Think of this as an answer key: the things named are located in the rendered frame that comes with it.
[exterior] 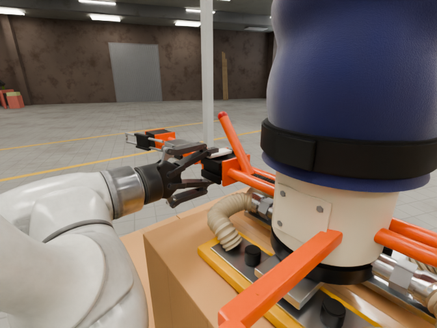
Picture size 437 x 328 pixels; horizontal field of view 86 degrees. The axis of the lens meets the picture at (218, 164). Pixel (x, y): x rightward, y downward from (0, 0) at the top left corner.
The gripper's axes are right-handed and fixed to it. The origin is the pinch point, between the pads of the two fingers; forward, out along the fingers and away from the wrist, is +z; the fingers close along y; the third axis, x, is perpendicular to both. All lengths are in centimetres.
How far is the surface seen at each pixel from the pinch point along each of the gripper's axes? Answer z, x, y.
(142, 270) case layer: -10, -36, 54
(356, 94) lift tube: -8.9, 31.7, -18.1
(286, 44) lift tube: -8.1, 22.5, -23.4
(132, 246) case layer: -8, -52, 54
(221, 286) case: -14.7, 18.4, 13.6
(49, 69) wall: 125, -1487, -59
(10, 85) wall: -44, -1553, 14
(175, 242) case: -14.8, 3.4, 13.6
